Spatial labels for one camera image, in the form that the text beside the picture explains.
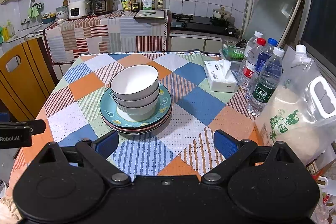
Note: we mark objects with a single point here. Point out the pot on stove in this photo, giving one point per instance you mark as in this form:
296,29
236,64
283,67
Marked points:
221,14

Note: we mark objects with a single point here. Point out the cutting board with knife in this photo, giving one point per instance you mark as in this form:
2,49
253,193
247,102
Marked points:
149,14

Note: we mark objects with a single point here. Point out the yellow wooden chair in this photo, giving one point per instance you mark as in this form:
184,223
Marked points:
27,79

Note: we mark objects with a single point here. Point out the red cap water bottle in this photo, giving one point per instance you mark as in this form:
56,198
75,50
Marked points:
250,62

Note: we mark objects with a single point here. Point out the blue fried egg plate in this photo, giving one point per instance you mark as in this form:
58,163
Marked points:
115,117

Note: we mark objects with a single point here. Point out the colourful patchwork tablecloth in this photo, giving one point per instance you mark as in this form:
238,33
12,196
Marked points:
183,145

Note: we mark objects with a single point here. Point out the blue label water bottle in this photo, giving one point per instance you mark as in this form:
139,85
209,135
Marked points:
264,54

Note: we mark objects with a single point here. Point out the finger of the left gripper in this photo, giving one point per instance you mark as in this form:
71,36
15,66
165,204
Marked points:
37,126

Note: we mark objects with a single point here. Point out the black gas stove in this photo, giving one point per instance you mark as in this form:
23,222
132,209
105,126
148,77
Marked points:
209,25

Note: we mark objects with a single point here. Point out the pink bunny carrot plate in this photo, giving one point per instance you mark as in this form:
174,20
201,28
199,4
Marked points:
166,116

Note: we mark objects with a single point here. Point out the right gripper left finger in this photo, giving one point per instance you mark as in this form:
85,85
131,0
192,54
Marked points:
95,153

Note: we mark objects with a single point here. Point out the striped patchwork counter cloth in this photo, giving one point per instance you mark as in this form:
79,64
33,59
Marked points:
119,31

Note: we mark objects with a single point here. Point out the white ribbed bowl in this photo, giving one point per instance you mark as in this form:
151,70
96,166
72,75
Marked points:
139,102
135,82
138,113

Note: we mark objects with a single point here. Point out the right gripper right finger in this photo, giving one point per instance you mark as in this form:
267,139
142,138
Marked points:
235,153

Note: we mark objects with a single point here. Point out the green plastic basket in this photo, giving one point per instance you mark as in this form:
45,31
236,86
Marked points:
231,52

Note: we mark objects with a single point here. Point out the white rice cooker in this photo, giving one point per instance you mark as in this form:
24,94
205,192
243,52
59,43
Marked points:
78,9

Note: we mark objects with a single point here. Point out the white sun plate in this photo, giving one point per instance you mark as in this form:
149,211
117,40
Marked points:
140,131

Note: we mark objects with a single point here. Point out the white tissue box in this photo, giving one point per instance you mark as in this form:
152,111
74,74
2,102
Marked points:
220,76

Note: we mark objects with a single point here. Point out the green label water bottle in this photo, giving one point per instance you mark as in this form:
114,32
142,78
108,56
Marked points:
266,83

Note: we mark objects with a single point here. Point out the black pressure cooker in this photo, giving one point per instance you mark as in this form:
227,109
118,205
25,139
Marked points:
102,7

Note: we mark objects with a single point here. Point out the clear rice bag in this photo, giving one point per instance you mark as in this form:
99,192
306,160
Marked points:
301,110

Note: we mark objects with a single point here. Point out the metal sheet panel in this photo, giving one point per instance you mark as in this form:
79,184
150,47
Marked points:
277,19

